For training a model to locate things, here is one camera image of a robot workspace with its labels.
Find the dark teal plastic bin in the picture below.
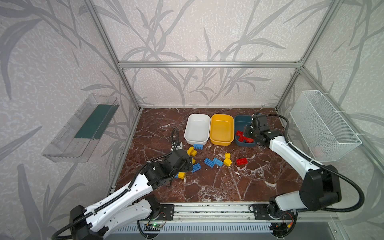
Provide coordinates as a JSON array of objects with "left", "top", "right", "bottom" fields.
[{"left": 234, "top": 115, "right": 257, "bottom": 148}]

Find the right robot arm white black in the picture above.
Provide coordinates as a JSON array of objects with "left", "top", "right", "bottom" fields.
[{"left": 244, "top": 113, "right": 365, "bottom": 218}]

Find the aluminium front rail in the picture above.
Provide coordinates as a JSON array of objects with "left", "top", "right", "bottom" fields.
[{"left": 86, "top": 201, "right": 334, "bottom": 224}]

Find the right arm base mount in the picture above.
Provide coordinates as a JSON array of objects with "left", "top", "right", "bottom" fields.
[{"left": 248, "top": 203, "right": 295, "bottom": 221}]

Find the right wiring bundle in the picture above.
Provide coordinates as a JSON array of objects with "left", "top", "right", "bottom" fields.
[{"left": 269, "top": 212, "right": 295, "bottom": 238}]

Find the clear plastic wall shelf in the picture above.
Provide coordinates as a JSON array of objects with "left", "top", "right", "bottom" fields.
[{"left": 42, "top": 94, "right": 120, "bottom": 163}]

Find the white wire mesh basket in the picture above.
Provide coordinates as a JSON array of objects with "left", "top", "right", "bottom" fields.
[{"left": 290, "top": 90, "right": 362, "bottom": 163}]

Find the yellow brick far left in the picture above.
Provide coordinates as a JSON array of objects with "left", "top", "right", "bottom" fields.
[{"left": 177, "top": 172, "right": 186, "bottom": 180}]

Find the yellow brick lower centre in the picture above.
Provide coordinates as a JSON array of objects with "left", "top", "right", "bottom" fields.
[{"left": 224, "top": 158, "right": 232, "bottom": 167}]

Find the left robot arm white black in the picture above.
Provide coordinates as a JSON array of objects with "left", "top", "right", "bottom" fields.
[{"left": 51, "top": 129, "right": 193, "bottom": 240}]

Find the left circuit board with wires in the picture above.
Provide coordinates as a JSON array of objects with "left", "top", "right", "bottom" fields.
[{"left": 144, "top": 212, "right": 167, "bottom": 232}]

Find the white plastic bin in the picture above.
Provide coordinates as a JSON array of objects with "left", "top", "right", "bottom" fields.
[{"left": 184, "top": 114, "right": 211, "bottom": 145}]

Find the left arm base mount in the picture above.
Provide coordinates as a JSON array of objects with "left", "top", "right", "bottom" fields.
[{"left": 141, "top": 204, "right": 175, "bottom": 221}]

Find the blue brick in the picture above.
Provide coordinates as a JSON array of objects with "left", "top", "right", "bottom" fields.
[
  {"left": 204, "top": 158, "right": 215, "bottom": 168},
  {"left": 191, "top": 163, "right": 202, "bottom": 173},
  {"left": 193, "top": 144, "right": 204, "bottom": 150},
  {"left": 213, "top": 158, "right": 224, "bottom": 167}
]

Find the yellow plastic bin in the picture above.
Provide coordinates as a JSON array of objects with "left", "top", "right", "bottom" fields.
[{"left": 210, "top": 114, "right": 235, "bottom": 146}]

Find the blue brick by white bin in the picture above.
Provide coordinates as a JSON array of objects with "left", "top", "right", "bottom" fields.
[{"left": 193, "top": 144, "right": 204, "bottom": 150}]

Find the red brick wide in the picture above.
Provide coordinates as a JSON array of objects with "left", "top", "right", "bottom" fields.
[{"left": 236, "top": 158, "right": 248, "bottom": 166}]

